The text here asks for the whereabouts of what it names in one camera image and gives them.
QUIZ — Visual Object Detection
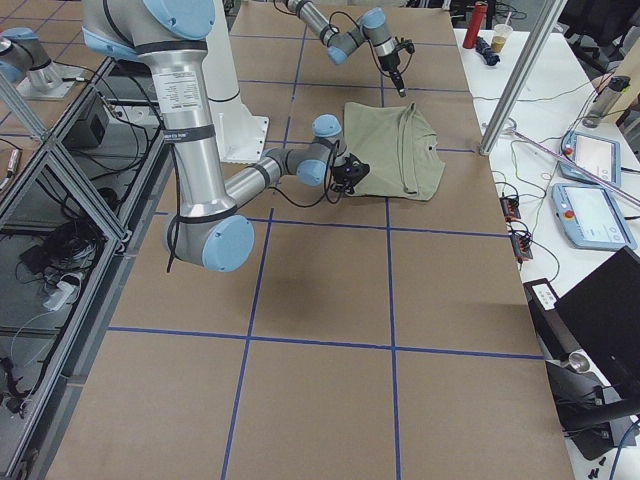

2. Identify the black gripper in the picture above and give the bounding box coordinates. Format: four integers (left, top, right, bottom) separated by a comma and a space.
375, 37, 415, 97
331, 154, 370, 195

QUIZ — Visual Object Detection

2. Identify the green long-sleeve shirt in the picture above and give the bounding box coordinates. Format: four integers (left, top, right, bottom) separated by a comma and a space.
344, 102, 445, 201

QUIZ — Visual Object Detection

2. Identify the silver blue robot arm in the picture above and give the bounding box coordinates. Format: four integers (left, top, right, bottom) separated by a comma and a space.
83, 1, 370, 272
272, 0, 415, 97

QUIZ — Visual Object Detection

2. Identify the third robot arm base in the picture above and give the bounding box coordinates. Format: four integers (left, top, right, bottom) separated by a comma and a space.
1, 27, 85, 100

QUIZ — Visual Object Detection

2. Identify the folded dark blue umbrella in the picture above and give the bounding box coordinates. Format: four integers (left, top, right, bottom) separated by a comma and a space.
475, 36, 500, 67

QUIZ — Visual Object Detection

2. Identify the red water bottle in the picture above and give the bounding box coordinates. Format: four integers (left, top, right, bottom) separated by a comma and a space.
462, 1, 488, 49

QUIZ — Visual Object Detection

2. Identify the paper coffee cup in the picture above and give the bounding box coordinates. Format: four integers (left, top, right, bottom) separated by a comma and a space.
491, 13, 513, 54

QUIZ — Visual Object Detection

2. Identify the white reacher grabber stick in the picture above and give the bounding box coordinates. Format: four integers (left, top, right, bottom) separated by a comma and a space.
500, 126, 640, 207

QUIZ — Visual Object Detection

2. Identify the upper blue teach pendant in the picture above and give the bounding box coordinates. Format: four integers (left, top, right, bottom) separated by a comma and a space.
560, 131, 621, 186

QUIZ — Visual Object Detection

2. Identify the blue teach pendant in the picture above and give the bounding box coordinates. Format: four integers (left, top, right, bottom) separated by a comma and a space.
560, 131, 621, 186
551, 183, 637, 252

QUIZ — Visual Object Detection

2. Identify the lower blue teach pendant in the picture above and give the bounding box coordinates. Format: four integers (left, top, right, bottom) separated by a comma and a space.
551, 183, 637, 252

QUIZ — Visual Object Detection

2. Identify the black box with label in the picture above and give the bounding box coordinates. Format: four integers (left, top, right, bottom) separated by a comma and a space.
523, 279, 571, 360

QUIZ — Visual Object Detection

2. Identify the black monitor stand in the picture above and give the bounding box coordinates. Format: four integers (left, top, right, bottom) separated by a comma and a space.
546, 361, 639, 460

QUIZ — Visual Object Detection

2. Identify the aluminium frame post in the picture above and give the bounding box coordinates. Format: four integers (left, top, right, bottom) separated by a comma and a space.
479, 0, 567, 156

